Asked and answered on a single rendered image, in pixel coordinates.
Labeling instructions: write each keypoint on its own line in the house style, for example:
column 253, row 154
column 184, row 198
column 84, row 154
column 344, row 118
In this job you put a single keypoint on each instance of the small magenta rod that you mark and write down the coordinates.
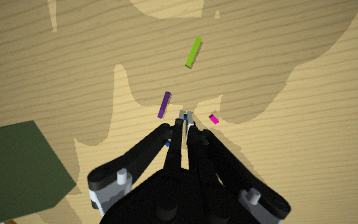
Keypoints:
column 212, row 117

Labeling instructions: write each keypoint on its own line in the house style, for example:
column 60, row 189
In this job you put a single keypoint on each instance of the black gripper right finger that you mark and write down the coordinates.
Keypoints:
column 211, row 157

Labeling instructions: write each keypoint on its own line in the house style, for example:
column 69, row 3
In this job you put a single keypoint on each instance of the lime green rod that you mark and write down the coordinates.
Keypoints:
column 193, row 51

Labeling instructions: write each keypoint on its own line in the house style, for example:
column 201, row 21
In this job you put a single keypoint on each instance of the purple rod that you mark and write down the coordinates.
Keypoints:
column 163, row 105

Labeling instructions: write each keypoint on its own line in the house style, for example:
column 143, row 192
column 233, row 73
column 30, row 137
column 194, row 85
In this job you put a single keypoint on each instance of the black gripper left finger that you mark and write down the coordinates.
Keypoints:
column 111, row 181

